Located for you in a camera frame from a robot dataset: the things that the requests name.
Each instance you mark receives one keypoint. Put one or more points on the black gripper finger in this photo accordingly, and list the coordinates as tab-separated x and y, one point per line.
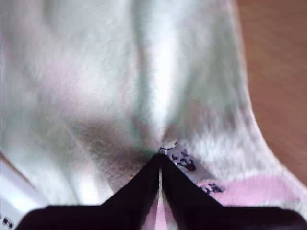
182	191
141	191

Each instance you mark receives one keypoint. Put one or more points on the pale green pink tea towel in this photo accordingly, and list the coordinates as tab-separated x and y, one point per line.
96	72

